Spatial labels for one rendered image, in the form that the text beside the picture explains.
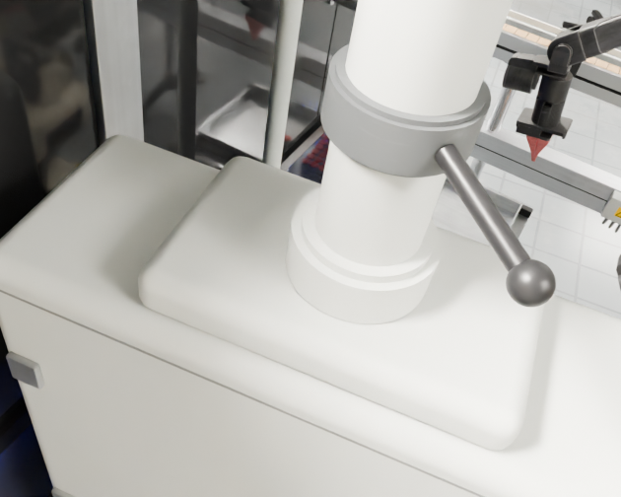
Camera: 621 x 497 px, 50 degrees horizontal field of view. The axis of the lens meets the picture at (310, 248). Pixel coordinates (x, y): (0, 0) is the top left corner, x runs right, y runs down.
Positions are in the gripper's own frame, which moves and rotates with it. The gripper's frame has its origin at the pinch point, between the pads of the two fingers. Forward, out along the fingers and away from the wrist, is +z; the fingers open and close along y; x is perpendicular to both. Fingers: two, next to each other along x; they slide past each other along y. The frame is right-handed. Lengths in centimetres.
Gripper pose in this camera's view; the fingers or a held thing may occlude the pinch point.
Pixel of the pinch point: (534, 157)
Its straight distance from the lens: 152.8
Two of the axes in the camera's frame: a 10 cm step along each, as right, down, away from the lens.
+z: -0.1, 7.4, 6.7
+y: -8.8, -3.3, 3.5
